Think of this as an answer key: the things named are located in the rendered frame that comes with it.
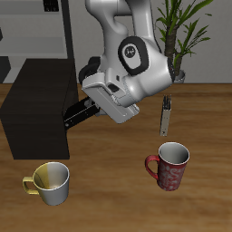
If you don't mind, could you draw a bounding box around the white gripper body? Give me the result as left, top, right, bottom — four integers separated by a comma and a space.
81, 72, 140, 125

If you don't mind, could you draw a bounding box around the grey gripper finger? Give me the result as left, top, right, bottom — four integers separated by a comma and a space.
95, 107, 108, 118
84, 98, 98, 109

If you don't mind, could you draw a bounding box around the black book with grey cover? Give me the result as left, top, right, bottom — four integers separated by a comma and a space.
159, 94, 173, 137

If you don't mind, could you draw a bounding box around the small black shelf item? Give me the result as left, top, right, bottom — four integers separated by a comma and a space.
43, 0, 60, 13

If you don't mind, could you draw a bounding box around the dark brown desk caddy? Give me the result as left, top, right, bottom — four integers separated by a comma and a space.
0, 58, 80, 160

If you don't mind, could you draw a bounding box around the white and yellow mug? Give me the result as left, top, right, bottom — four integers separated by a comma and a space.
22, 161, 71, 207

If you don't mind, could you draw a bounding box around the green pot plant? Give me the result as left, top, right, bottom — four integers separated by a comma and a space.
155, 0, 214, 84

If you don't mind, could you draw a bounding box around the red patterned mug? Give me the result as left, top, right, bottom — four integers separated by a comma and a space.
144, 141, 191, 192

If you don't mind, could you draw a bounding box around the grey bookshelf with dark post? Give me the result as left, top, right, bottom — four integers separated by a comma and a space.
0, 0, 75, 84

